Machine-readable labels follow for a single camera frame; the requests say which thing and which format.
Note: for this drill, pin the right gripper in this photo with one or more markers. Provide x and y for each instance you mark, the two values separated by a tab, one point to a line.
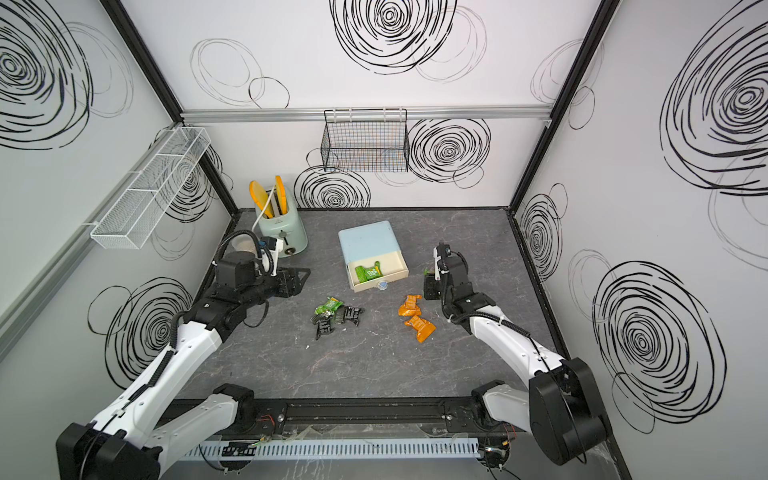
429	286

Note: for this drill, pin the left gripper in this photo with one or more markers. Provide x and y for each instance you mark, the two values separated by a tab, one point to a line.
295	286

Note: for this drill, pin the cream drawer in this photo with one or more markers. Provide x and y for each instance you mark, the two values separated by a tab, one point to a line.
393	266

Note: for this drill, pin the blue cream drawer cabinet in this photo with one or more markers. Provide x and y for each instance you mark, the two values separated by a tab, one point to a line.
367	241

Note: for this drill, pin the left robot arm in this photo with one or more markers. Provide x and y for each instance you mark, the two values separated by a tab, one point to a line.
126	440

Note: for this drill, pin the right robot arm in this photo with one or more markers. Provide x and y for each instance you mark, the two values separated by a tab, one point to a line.
544	372

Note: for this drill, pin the orange cookie packet upper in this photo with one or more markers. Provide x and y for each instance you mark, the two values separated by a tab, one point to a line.
410	306

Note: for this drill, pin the orange cookie packet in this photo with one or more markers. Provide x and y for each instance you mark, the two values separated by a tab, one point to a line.
410	306
424	328

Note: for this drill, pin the orange cookie packet lower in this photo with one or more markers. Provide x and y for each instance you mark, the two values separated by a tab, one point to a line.
424	328

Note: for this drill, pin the mint green toaster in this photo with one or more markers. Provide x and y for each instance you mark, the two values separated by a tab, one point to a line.
288	228

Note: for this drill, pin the clear plastic cup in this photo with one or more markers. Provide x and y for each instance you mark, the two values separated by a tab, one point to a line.
244	243

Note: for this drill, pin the yellow toast slice right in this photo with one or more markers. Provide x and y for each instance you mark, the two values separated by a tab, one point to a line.
281	195

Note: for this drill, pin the yellow toast slice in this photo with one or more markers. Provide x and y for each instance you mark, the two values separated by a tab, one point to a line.
281	195
261	198

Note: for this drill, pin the yellow toast slice left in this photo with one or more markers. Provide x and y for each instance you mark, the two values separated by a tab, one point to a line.
261	198

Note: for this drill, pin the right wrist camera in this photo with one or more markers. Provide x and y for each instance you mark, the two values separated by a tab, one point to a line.
441	253

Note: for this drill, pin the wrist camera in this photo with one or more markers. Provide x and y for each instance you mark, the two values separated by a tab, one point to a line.
273	245
441	253

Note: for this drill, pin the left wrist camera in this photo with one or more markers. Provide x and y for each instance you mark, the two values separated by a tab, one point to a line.
273	245

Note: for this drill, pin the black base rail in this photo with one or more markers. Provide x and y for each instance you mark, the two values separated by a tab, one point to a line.
384	413

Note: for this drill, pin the black wire wall basket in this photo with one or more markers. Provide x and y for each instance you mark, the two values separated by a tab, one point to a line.
366	140

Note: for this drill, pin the slotted grey cable duct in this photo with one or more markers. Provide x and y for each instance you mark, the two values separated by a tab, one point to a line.
337	449

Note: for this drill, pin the white mesh wall shelf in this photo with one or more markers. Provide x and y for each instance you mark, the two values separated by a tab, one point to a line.
169	184

